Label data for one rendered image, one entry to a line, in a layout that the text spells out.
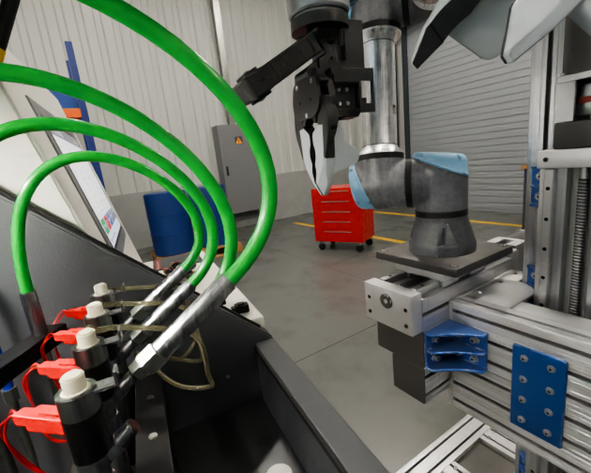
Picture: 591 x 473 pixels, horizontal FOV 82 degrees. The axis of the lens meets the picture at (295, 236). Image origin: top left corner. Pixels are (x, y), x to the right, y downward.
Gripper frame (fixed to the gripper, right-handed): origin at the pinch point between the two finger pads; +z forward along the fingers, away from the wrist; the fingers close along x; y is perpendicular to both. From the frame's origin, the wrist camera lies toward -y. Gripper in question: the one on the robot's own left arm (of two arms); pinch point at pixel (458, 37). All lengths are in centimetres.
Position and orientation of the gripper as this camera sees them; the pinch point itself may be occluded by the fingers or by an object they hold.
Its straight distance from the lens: 24.0
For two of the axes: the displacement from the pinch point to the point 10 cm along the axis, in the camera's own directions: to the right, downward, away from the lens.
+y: 7.4, 5.1, 4.4
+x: -2.5, -4.0, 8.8
